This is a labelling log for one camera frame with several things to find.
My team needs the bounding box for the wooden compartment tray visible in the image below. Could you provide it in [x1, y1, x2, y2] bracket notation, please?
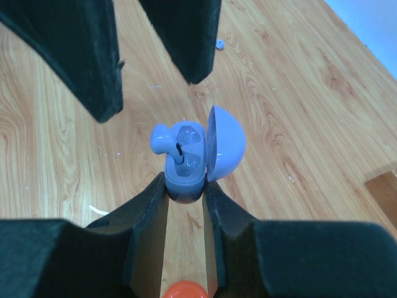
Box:
[365, 169, 397, 228]

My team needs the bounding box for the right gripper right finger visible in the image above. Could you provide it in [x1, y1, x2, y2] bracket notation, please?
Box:
[203, 182, 396, 297]

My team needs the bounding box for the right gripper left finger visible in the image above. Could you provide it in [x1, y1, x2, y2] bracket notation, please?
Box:
[1, 173, 168, 297]

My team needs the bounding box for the lilac earbud case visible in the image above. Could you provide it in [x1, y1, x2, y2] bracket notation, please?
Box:
[164, 105, 246, 204]

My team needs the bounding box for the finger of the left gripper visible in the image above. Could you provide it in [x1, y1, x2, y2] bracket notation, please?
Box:
[1, 0, 123, 123]
[140, 0, 221, 84]

